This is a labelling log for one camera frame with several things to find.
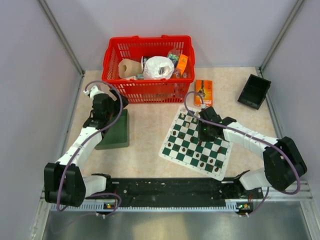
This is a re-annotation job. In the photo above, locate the red plastic shopping basket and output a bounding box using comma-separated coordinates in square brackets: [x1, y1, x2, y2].
[101, 35, 196, 104]

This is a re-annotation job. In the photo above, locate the black plastic bin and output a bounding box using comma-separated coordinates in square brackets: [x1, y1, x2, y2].
[237, 74, 272, 110]

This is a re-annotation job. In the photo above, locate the orange small carton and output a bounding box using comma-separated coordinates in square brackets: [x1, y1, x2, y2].
[176, 54, 188, 75]

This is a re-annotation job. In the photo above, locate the white wrapped paper roll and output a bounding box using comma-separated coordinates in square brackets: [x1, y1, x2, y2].
[142, 56, 175, 80]

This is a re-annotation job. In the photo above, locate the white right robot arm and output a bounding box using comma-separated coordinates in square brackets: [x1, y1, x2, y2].
[198, 107, 308, 198]

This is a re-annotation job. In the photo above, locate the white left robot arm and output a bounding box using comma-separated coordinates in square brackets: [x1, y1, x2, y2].
[44, 80, 129, 212]

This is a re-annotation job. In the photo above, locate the green white chess mat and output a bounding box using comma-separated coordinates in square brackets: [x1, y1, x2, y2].
[158, 105, 233, 181]

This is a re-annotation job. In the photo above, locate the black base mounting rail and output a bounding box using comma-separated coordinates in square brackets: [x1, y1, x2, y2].
[103, 177, 264, 208]

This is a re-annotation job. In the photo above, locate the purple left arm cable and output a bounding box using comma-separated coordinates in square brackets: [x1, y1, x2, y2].
[56, 80, 125, 213]

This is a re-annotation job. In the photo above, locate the brown toilet paper roll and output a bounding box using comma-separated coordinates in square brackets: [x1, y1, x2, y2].
[118, 58, 143, 79]

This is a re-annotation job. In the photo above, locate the metal frame rail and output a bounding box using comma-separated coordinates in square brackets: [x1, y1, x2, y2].
[37, 0, 86, 76]

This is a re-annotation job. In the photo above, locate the orange razor box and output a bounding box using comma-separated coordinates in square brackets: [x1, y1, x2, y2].
[194, 79, 214, 107]

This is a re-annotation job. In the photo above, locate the green plastic tray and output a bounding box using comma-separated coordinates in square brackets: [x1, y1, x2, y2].
[95, 109, 130, 150]

